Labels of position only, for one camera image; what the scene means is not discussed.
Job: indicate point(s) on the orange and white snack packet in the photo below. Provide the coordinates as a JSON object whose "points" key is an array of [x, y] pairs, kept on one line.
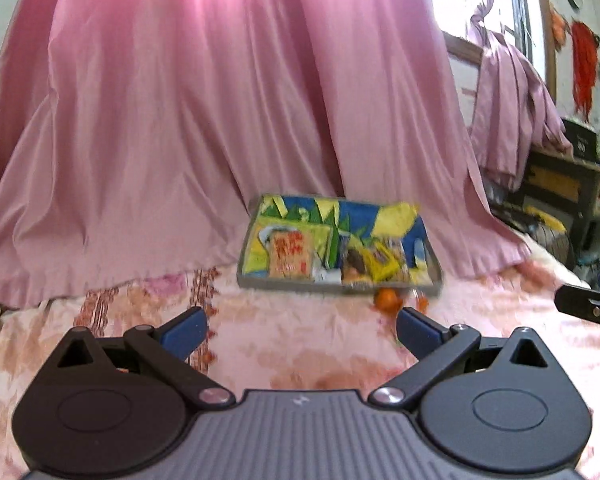
{"points": [[387, 300]]}

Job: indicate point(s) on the black shelf unit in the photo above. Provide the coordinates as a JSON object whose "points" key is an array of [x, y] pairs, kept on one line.
{"points": [[580, 185]]}

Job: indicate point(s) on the pink floral blanket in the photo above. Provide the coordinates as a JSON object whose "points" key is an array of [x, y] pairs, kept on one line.
{"points": [[305, 340]]}

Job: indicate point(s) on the window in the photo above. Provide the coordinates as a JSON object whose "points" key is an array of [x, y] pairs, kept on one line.
{"points": [[480, 0]]}

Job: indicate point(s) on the brown nut snack packet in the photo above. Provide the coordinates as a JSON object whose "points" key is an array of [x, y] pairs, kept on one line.
{"points": [[357, 265]]}

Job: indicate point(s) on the yellow snack packet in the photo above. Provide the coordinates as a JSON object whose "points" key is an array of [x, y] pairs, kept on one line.
{"points": [[385, 262]]}

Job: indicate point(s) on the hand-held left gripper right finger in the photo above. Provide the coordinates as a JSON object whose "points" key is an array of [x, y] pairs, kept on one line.
{"points": [[420, 332]]}

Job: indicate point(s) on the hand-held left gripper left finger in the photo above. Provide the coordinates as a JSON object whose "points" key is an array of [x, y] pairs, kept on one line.
{"points": [[185, 332]]}

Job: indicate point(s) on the grey tray with dragon print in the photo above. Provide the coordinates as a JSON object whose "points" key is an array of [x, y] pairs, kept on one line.
{"points": [[300, 210]]}

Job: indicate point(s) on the orange wall decoration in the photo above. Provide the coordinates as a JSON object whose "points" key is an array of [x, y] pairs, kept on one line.
{"points": [[558, 27]]}

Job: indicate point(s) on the black box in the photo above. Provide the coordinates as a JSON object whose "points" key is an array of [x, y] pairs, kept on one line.
{"points": [[580, 140]]}

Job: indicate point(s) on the yellow packet with red print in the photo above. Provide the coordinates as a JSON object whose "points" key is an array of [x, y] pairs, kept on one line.
{"points": [[291, 255]]}

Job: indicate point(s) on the tied pink curtain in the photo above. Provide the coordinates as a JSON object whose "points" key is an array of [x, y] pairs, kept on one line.
{"points": [[515, 95]]}

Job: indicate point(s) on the large pink curtain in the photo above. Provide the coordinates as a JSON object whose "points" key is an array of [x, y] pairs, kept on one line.
{"points": [[180, 110]]}

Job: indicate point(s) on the yellow item on fan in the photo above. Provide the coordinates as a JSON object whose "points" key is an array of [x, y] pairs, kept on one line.
{"points": [[547, 219]]}

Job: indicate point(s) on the white pouch with red print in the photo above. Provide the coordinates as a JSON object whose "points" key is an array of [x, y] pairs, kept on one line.
{"points": [[266, 240]]}

